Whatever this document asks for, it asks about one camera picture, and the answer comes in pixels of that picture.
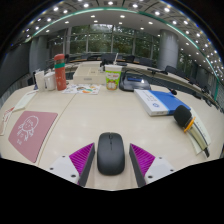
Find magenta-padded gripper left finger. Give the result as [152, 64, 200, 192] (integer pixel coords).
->
[48, 142, 96, 188]

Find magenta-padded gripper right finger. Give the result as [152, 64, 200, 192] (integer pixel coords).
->
[128, 143, 176, 188]

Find black computer mouse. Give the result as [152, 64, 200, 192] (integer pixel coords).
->
[96, 131, 126, 177]

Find pink printed mouse pad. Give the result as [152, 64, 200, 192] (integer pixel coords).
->
[7, 110, 59, 164]

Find blue and white book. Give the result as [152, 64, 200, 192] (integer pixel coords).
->
[133, 88, 192, 117]

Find white booklet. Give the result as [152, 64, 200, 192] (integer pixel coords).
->
[184, 107, 213, 156]

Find colourful sticker sheet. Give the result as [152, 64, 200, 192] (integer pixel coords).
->
[61, 83, 102, 96]

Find dark conference microphone unit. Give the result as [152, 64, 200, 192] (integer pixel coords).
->
[118, 69, 178, 96]

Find white paper document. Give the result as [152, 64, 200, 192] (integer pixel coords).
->
[12, 89, 38, 113]

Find white lidded mug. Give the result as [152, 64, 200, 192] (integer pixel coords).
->
[43, 70, 57, 92]

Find beige cardboard box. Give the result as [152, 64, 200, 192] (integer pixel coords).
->
[72, 63, 107, 85]

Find long curved conference table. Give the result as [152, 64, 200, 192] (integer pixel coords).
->
[64, 59, 221, 108]

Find green and white drink cup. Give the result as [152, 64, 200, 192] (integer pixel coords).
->
[104, 64, 123, 91]

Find red bottle with green band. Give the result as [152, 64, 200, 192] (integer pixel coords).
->
[53, 53, 68, 92]

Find white paper cup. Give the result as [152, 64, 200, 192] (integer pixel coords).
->
[34, 69, 46, 92]

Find dark office chairs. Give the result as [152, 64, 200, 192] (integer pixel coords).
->
[66, 51, 214, 98]

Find ceiling lights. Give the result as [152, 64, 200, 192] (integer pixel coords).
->
[23, 0, 224, 81]

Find black microphone with orange ring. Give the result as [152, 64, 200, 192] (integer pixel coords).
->
[173, 104, 211, 158]

